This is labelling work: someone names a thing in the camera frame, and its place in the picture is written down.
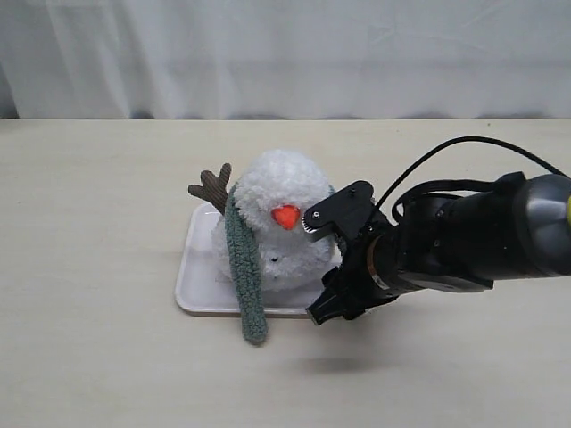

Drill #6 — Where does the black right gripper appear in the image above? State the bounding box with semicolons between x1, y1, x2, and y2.
306;195;493;325

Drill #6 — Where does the green fuzzy scarf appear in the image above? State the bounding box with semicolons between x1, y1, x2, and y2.
212;180;346;346

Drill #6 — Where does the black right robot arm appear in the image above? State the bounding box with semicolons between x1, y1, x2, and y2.
302;172;570;325

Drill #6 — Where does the white rectangular plastic tray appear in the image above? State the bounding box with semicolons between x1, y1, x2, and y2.
174;203;323;319

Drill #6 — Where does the white plush snowman toy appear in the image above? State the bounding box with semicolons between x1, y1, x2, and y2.
187;149;337;292

